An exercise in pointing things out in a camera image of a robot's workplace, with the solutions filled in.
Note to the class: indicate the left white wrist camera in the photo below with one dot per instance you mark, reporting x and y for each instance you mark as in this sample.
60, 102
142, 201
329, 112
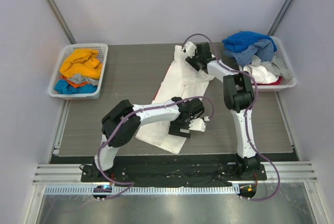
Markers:
199, 124

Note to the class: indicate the right white plastic basket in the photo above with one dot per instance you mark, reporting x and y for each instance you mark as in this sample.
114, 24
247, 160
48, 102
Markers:
285, 83

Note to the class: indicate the slotted cable duct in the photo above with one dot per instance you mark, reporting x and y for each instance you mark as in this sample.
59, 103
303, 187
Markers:
105, 190

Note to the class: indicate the teal t-shirt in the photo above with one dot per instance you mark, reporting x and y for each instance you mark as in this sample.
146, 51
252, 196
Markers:
64, 87

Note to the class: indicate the left aluminium corner post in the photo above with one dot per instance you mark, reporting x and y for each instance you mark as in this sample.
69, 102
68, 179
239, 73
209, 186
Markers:
61, 21

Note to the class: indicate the red shirt in basket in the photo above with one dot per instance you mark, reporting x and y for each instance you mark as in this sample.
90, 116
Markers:
277, 82

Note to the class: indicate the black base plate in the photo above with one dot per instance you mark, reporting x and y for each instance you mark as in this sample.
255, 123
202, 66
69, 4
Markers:
172, 171

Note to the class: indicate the aluminium rail frame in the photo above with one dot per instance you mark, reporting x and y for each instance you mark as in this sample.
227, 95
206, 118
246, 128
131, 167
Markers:
279, 168

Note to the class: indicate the blue t-shirt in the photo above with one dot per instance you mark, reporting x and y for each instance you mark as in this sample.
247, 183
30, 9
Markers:
242, 40

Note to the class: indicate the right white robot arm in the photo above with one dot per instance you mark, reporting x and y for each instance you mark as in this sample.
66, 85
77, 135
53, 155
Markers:
238, 98

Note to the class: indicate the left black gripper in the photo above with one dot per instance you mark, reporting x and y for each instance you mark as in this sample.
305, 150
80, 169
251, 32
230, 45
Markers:
179, 131

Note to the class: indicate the grey shirt left basket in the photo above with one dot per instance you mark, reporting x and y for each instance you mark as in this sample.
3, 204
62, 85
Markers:
80, 79

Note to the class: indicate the aluminium corner post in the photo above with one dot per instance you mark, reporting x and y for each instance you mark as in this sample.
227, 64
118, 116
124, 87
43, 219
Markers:
61, 21
287, 4

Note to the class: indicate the white plastic basket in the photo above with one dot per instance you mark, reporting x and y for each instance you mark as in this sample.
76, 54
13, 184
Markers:
285, 83
67, 50

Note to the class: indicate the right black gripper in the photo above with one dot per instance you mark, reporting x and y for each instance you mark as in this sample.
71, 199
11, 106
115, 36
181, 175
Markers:
193, 62

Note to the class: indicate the grey t-shirt in basket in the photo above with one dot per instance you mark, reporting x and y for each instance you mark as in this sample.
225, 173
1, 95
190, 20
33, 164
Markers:
276, 66

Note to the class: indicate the white t-shirt red print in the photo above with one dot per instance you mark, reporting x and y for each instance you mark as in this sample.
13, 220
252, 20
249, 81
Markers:
181, 80

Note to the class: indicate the yellow t-shirt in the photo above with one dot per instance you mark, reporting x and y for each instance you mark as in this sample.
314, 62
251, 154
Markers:
83, 62

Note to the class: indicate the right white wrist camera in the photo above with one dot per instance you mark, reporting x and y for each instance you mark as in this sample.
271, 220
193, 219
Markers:
189, 50

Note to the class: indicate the right aluminium corner post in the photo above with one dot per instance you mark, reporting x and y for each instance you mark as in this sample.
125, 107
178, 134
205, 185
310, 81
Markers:
287, 4

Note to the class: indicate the blue checkered cloth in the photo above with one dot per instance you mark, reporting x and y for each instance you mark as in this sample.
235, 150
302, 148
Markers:
263, 48

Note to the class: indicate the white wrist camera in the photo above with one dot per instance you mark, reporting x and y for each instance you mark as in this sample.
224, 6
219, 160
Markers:
189, 50
199, 124

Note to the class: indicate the left white plastic basket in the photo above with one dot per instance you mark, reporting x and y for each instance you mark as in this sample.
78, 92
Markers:
67, 50

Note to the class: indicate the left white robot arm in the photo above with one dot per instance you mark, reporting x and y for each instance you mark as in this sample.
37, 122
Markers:
123, 121

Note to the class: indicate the white shirt in basket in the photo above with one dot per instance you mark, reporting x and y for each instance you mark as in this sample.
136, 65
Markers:
260, 74

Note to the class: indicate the orange shirt left basket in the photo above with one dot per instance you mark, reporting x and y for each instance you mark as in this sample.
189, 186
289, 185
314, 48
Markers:
75, 85

